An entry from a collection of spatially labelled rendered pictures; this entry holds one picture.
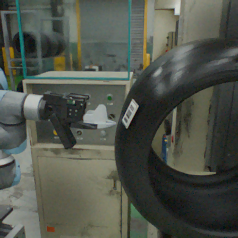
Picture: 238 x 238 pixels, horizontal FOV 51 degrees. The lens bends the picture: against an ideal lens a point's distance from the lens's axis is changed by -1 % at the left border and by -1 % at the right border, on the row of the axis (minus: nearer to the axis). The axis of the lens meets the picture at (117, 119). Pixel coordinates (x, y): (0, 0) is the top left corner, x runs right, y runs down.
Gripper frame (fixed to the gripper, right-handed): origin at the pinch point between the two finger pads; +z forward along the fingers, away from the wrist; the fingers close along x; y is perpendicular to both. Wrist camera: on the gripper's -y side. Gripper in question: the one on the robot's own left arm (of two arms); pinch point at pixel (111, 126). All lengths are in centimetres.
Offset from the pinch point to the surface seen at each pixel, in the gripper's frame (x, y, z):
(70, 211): 54, -77, -22
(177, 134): 26.7, -9.2, 23.9
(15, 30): 1037, -3, -555
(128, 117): -10.8, 6.8, 4.6
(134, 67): 946, -87, -17
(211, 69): -11.9, 20.4, 20.6
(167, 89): -11.8, 14.7, 12.3
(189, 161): 26.7, -19.7, 30.9
